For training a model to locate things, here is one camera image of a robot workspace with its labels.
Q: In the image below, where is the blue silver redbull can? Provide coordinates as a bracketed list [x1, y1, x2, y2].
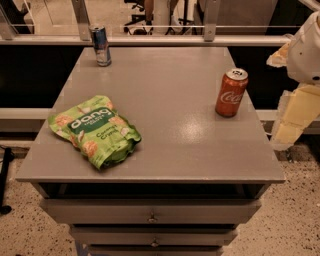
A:
[89, 25, 112, 67]

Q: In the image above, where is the black office chair base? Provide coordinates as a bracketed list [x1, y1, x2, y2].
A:
[123, 0, 194, 35]

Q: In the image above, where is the orange coca-cola can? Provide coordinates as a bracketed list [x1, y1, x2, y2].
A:
[215, 68, 248, 117]

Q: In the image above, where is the green dang chips bag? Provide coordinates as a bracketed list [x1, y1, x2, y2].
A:
[48, 95, 142, 169]

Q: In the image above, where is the grey top drawer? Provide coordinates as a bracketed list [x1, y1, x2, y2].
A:
[40, 199, 261, 224]

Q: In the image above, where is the grey drawer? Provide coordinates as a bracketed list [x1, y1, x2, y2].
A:
[40, 199, 261, 224]
[71, 226, 237, 247]

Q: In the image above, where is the metal guard railing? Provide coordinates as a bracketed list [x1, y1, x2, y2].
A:
[0, 0, 294, 47]

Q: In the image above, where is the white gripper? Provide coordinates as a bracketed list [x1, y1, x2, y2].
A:
[266, 11, 320, 147]

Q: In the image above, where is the black stand on floor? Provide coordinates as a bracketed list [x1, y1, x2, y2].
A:
[0, 147, 14, 215]

